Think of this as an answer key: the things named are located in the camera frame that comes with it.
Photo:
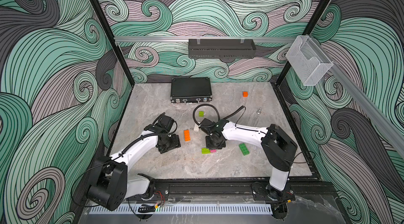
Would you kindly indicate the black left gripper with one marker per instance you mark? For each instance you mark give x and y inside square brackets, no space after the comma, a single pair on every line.
[175,143]

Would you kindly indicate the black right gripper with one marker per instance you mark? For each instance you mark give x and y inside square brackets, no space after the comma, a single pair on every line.
[221,145]

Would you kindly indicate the lime green lego brick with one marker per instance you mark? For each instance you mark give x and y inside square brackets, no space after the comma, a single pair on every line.
[205,151]

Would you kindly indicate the orange long lego brick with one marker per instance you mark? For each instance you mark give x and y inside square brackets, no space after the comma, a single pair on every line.
[186,135]

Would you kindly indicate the dark green long lego brick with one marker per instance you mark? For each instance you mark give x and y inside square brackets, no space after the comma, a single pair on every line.
[244,150]

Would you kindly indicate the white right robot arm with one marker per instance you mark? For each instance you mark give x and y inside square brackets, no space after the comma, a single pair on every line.
[278,147]

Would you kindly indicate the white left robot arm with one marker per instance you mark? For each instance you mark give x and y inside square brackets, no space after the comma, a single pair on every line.
[109,185]

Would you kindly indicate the black hard carrying case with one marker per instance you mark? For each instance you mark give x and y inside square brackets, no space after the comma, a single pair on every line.
[190,90]

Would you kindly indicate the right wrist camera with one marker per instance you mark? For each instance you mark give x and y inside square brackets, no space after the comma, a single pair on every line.
[207,126]

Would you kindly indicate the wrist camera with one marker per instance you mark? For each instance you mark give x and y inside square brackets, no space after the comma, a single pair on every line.
[207,126]
[165,124]

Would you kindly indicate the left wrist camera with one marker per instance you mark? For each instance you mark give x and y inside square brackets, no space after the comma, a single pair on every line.
[165,124]

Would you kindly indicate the white slotted cable duct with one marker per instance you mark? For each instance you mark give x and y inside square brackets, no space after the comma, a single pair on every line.
[191,209]

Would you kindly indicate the black wall-mounted tray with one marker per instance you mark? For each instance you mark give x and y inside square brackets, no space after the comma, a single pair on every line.
[221,48]

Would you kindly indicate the clear acrylic wall holder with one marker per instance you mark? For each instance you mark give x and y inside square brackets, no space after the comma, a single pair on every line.
[309,60]

